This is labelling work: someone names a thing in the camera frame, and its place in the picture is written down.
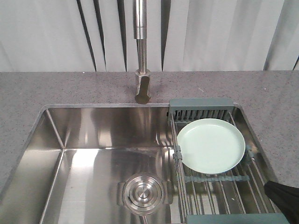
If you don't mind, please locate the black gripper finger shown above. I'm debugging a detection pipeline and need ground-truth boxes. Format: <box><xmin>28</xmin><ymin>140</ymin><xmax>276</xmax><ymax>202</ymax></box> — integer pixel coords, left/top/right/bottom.
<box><xmin>263</xmin><ymin>181</ymin><xmax>299</xmax><ymax>224</ymax></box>

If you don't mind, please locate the light green round plate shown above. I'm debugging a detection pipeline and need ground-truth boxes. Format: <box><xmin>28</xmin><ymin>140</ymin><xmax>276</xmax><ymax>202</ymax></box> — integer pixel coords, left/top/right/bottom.
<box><xmin>177</xmin><ymin>119</ymin><xmax>246</xmax><ymax>175</ymax></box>

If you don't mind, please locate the stainless steel faucet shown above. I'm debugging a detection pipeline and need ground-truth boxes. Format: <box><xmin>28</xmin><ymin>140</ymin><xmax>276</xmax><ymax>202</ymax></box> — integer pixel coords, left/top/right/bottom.
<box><xmin>133</xmin><ymin>0</ymin><xmax>150</xmax><ymax>105</ymax></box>

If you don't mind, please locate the round steel sink drain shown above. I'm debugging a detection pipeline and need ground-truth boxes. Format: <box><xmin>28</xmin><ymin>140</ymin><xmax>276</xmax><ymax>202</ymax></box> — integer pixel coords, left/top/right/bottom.
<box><xmin>116</xmin><ymin>172</ymin><xmax>173</xmax><ymax>216</ymax></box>

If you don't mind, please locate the stainless steel sink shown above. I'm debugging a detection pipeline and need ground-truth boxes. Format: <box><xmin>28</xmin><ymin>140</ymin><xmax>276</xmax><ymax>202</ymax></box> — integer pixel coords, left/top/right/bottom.
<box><xmin>0</xmin><ymin>103</ymin><xmax>281</xmax><ymax>224</ymax></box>

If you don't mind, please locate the white pleated curtain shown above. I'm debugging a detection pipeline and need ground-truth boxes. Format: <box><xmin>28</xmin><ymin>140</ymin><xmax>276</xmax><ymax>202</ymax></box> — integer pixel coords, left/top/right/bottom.
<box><xmin>0</xmin><ymin>0</ymin><xmax>299</xmax><ymax>72</ymax></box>

